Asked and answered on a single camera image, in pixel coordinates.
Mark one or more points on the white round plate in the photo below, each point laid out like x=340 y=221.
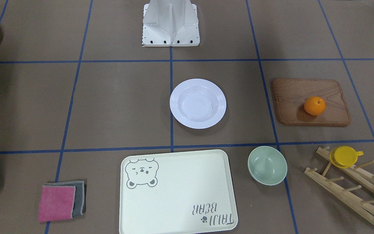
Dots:
x=198 y=103

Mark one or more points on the grey cloth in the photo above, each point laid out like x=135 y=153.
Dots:
x=79 y=195

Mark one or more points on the pink cloth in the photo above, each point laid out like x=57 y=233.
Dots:
x=56 y=203

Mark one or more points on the wooden peg drying rack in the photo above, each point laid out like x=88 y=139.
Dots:
x=359 y=198

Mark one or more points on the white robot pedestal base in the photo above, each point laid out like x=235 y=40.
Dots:
x=170 y=23

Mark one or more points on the brown wooden cutting board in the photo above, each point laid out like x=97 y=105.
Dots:
x=289 y=95

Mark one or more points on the green ceramic bowl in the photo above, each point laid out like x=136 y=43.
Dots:
x=267 y=165

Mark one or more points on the yellow mug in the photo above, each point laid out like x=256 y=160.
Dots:
x=344 y=156

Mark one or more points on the cream bear tray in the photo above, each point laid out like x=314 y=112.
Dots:
x=177 y=193

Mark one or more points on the orange fruit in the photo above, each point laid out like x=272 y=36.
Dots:
x=314 y=105

